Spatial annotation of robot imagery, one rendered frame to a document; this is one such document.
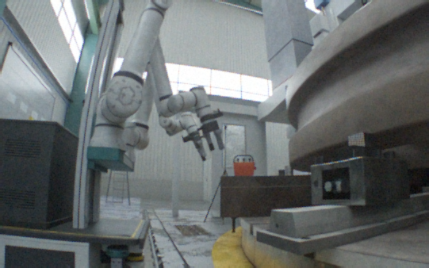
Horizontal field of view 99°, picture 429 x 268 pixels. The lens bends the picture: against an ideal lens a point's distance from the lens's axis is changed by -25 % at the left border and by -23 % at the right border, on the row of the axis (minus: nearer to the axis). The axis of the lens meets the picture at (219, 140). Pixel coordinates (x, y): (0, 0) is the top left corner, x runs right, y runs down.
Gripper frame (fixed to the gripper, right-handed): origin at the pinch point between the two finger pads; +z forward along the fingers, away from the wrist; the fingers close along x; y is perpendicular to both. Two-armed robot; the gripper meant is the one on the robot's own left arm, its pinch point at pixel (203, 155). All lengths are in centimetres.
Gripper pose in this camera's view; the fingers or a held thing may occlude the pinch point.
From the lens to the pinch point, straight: 163.2
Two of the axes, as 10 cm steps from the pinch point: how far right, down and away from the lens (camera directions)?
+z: 4.0, 8.8, -2.6
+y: 9.1, -3.6, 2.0
